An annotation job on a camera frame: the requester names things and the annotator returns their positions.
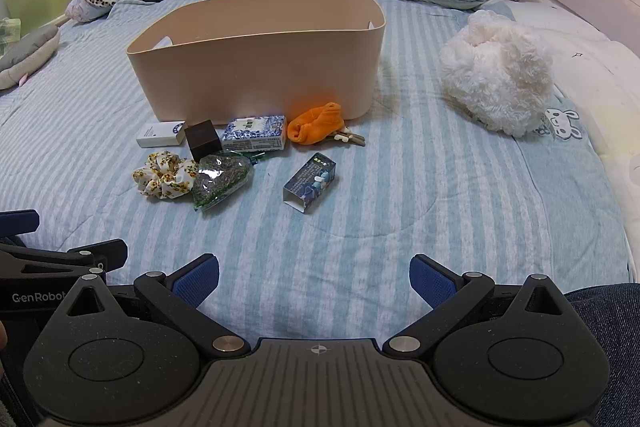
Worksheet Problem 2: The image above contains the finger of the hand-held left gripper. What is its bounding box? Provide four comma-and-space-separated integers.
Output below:
0, 238, 129, 280
0, 209, 41, 240

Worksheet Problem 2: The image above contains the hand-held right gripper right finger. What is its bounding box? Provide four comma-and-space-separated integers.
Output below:
382, 254, 571, 354

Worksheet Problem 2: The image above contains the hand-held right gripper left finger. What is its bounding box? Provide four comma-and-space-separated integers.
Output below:
65, 254, 251, 358

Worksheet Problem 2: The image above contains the floral fabric scrunchie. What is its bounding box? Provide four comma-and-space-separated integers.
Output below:
132, 151, 201, 198

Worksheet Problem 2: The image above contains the small white box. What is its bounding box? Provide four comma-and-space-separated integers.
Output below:
136, 119, 187, 148

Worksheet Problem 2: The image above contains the dark brown cube box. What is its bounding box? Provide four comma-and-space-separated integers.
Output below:
184, 119, 222, 162

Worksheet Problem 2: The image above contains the blue carton box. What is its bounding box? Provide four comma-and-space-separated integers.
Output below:
283, 152, 337, 212

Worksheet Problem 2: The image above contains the blue white patterned box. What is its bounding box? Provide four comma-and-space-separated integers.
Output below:
221, 114, 288, 154

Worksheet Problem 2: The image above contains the brown hair clip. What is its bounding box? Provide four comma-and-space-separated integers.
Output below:
325, 129, 366, 146

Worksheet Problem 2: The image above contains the orange sock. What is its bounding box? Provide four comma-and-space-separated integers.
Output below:
287, 102, 347, 146

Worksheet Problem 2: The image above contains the beige plastic storage bin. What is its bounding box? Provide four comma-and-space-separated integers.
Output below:
125, 0, 386, 125

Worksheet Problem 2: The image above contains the blue striped bedsheet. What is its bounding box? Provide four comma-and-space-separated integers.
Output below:
0, 0, 631, 343

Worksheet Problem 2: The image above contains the grey round cushion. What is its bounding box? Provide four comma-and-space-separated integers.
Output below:
0, 26, 61, 90

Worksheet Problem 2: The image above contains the person's jeans leg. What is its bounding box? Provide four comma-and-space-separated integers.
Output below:
562, 282, 640, 427

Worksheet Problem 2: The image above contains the white fluffy plush toy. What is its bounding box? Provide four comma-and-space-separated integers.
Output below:
440, 10, 556, 138

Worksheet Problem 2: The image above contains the small pink pillow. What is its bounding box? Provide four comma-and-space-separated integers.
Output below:
65, 0, 116, 22

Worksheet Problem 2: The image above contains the white rabbit print sheet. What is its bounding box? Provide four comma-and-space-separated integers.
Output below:
500, 0, 640, 283

